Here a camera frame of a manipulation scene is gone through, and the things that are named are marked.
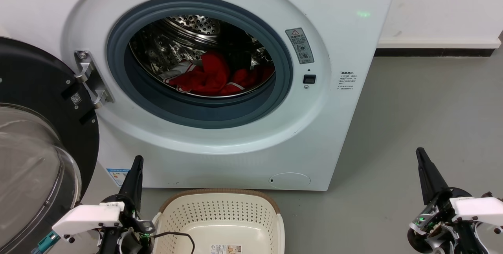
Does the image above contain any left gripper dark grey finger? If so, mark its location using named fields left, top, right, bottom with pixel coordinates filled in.
left=118, top=155, right=140, bottom=204
left=134, top=156, right=144, bottom=212

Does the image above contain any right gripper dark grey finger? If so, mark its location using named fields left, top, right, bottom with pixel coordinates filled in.
left=419, top=148, right=451, bottom=200
left=416, top=148, right=437, bottom=204

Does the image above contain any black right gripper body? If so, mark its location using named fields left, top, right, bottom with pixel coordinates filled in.
left=407, top=187, right=478, bottom=254

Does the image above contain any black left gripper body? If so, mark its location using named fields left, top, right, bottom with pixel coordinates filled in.
left=98, top=194, right=156, bottom=254

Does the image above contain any red and white garment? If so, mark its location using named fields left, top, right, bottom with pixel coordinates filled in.
left=157, top=52, right=275, bottom=97

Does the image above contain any cream perforated laundry basket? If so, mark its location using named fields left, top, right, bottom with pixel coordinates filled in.
left=151, top=188, right=285, bottom=254

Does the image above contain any printed product label sticker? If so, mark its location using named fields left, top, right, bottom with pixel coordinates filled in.
left=210, top=244, right=242, bottom=254

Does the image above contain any stainless steel washing machine drum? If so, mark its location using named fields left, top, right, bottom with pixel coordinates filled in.
left=129, top=15, right=275, bottom=98

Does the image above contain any black round washer door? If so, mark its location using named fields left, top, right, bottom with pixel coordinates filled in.
left=0, top=37, right=100, bottom=254

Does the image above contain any blue energy label sticker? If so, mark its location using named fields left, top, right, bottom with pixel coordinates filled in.
left=106, top=168, right=130, bottom=187

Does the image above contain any teal connector plug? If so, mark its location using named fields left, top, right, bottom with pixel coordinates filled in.
left=31, top=234, right=59, bottom=254

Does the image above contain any grey rubber door gasket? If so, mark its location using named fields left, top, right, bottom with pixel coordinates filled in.
left=106, top=0, right=294, bottom=129

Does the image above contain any white front-load washing machine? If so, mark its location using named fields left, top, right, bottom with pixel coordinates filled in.
left=0, top=0, right=400, bottom=192

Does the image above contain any silver metal door hinge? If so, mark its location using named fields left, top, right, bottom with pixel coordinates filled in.
left=74, top=50, right=115, bottom=109

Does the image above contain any black baseboard strip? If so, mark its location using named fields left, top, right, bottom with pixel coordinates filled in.
left=374, top=48, right=495, bottom=57

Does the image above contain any round drain filter cover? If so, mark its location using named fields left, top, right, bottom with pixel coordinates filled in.
left=269, top=172, right=311, bottom=190

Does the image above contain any grey warning sticker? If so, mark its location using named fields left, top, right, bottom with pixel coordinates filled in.
left=285, top=28, right=315, bottom=65

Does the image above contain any thin black cable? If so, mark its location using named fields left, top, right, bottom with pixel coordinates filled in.
left=151, top=231, right=196, bottom=254

